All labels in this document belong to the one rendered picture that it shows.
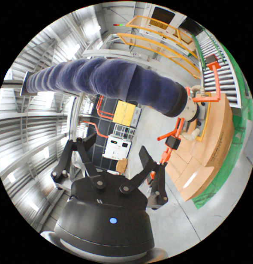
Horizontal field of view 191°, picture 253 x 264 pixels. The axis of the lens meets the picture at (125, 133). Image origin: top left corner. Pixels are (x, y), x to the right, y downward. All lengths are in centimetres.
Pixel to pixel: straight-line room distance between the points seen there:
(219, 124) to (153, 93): 56
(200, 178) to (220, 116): 73
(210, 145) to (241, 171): 105
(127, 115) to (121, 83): 729
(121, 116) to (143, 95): 725
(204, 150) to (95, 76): 83
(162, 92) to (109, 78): 23
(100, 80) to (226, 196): 189
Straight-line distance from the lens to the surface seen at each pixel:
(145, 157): 18
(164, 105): 39
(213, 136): 70
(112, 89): 36
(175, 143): 50
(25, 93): 128
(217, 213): 177
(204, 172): 112
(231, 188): 163
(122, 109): 765
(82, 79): 41
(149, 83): 35
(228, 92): 130
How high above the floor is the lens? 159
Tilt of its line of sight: 5 degrees down
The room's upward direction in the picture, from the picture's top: 74 degrees counter-clockwise
